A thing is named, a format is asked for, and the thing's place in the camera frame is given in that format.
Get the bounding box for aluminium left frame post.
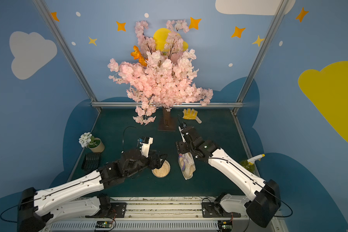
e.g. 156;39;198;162
33;0;98;103

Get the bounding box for white purple oats bag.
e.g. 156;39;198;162
178;152;196;180

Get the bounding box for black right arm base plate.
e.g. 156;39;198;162
201;202;241;218

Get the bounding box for yellow hand-shaped toy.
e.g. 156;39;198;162
183;108;202;124

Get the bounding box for right green circuit board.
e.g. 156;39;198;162
217;220;233;232

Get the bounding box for aluminium back frame rail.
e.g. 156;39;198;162
90;101;244;109

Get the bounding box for pink blossom artificial tree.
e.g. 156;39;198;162
107;19;213;125

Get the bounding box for green circuit board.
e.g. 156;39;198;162
95;220;115;231
217;220;233;232

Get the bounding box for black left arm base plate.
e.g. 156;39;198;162
85;202;127;219

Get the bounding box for beige flower pot white flowers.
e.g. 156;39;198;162
78;132;105;153

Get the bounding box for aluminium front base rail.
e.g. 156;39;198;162
43;196;288;232

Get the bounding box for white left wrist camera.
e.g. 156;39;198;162
138;137;153;158

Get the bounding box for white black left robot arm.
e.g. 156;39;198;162
17;148;167;232

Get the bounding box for left green circuit board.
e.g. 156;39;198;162
95;220;115;231

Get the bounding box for yellow green spray bottle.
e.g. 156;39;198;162
240;154;265;173

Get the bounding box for black plastic scoop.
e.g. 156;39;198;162
81;153;101;174

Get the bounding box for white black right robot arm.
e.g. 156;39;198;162
176;124;282;228

